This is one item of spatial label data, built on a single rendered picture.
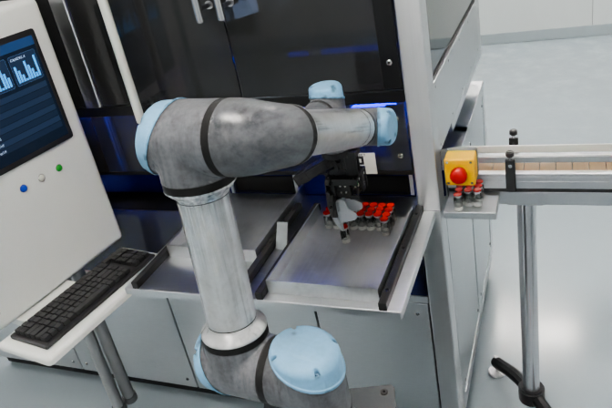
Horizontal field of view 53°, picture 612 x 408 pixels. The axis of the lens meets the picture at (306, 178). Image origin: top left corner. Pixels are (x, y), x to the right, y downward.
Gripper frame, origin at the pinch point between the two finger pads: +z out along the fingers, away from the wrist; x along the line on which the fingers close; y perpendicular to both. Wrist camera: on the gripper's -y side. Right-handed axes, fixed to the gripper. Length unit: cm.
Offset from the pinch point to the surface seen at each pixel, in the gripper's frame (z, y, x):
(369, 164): -8.0, 3.9, 15.9
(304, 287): 3.4, -2.0, -21.4
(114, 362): 56, -89, -4
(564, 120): 94, 48, 283
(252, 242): 5.6, -24.5, -2.3
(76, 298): 11, -68, -24
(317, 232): 5.6, -8.6, 3.7
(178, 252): 4.3, -42.0, -10.4
